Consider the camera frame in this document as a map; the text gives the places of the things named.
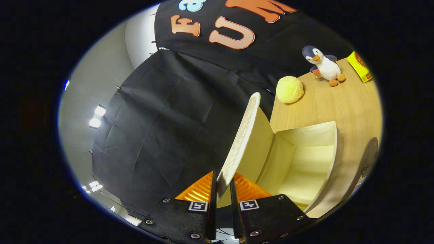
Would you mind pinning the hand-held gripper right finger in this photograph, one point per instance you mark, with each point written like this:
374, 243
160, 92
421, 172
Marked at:
234, 217

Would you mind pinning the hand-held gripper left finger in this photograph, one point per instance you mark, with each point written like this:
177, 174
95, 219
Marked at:
213, 217

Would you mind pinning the cream fabric storage box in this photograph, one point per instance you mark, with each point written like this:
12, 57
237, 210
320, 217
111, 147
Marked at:
305, 162

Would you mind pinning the brown fuzzy shoe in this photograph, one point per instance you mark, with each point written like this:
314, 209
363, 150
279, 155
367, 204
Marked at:
370, 156

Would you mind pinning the ceiling light panel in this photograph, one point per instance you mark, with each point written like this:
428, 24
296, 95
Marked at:
97, 117
94, 185

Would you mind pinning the yellow round plush bun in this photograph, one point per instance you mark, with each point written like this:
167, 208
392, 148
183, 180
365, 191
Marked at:
290, 89

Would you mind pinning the row of black cloth clips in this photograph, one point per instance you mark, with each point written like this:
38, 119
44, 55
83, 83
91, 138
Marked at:
117, 87

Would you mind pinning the penguin plush toy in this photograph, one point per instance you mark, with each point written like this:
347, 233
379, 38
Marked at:
325, 66

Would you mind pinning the yellow book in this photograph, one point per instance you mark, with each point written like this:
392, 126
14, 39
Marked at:
359, 66

